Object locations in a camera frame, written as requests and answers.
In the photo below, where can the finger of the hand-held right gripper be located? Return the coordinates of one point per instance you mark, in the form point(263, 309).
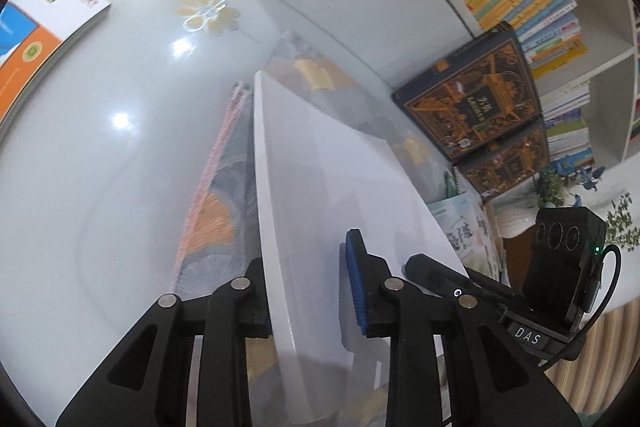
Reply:
point(435, 274)

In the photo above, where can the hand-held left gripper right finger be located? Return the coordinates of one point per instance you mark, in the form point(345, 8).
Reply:
point(356, 277)

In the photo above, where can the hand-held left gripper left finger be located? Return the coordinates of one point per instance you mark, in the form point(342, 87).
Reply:
point(250, 302)

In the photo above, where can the plain white cover book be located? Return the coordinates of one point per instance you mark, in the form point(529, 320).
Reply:
point(320, 187)

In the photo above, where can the pale green and white book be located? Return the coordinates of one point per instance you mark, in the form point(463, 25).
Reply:
point(465, 227)

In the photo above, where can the white ceramic vase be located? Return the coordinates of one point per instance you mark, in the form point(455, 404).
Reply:
point(515, 219)

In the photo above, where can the green leafy sprig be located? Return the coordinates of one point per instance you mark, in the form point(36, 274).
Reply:
point(622, 217)

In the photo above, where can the dark ornate gold hardcover book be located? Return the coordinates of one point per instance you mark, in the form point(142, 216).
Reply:
point(505, 167)
point(470, 102)

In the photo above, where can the blue and orange book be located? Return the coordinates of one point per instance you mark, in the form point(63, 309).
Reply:
point(30, 52)

